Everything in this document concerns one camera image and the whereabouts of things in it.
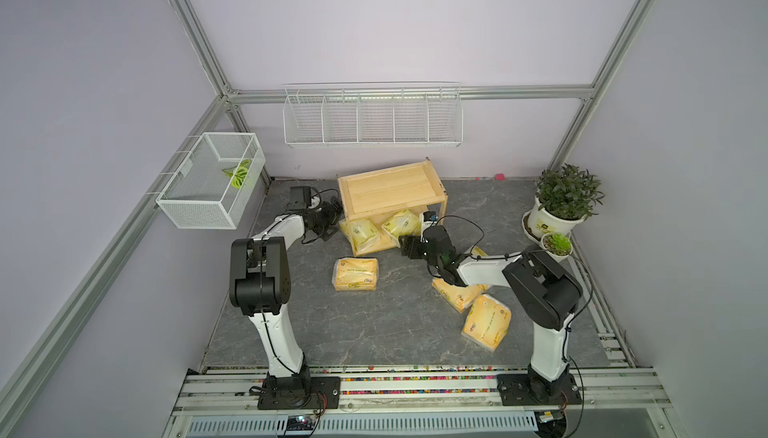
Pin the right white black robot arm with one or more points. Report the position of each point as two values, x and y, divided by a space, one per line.
546 291

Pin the white wire side basket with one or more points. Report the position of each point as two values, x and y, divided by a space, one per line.
198 195

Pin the small potted succulent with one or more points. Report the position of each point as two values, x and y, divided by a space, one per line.
558 245

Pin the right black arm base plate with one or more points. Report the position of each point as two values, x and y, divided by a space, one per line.
516 389

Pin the orange tissue pack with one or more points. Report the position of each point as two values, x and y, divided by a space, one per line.
460 298
487 322
355 274

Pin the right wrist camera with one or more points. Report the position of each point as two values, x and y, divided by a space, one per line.
429 218

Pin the wooden two-tier shelf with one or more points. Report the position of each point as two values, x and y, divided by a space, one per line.
378 195

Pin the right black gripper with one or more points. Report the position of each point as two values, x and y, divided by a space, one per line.
412 251

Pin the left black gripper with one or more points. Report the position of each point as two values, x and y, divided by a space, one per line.
333 215

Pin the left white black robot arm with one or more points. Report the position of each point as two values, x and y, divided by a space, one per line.
260 281

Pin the aluminium front rail frame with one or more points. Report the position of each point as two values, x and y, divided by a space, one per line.
619 400

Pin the green leaf toy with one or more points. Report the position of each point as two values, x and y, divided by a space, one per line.
238 174

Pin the green tissue pack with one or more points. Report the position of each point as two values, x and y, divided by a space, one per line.
362 234
478 252
402 223

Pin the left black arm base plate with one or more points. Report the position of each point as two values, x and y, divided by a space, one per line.
300 392

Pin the large potted green plant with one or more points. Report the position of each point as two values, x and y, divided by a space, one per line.
563 199

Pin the long white wire wall basket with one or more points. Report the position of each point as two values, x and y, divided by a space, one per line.
396 114

